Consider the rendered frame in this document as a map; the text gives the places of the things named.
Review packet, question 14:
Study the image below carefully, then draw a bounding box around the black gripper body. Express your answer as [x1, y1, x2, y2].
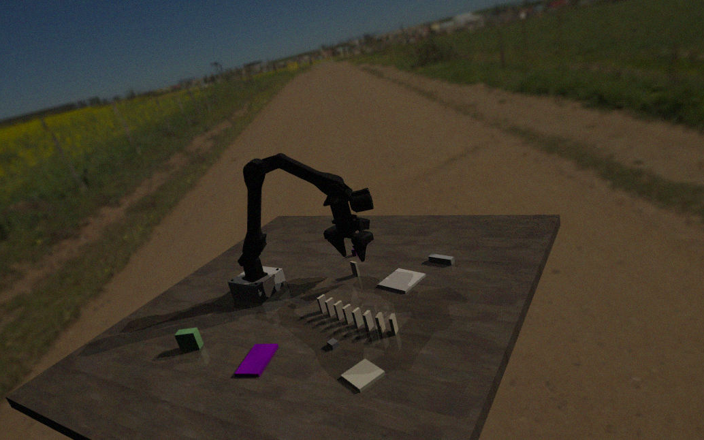
[323, 214, 374, 247]

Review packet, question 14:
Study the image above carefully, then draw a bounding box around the beige rectangular block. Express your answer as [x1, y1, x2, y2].
[317, 294, 327, 313]
[350, 261, 360, 277]
[352, 307, 364, 328]
[378, 268, 426, 294]
[363, 310, 374, 332]
[375, 312, 386, 334]
[342, 304, 353, 324]
[389, 313, 398, 336]
[334, 300, 344, 321]
[325, 298, 336, 317]
[341, 359, 385, 392]

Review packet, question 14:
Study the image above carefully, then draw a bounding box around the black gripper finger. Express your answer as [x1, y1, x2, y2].
[353, 243, 368, 262]
[327, 237, 347, 257]

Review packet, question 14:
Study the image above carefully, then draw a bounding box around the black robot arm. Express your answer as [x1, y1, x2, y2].
[238, 153, 374, 283]

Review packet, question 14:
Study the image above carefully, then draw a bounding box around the green block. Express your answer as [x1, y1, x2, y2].
[174, 327, 204, 351]

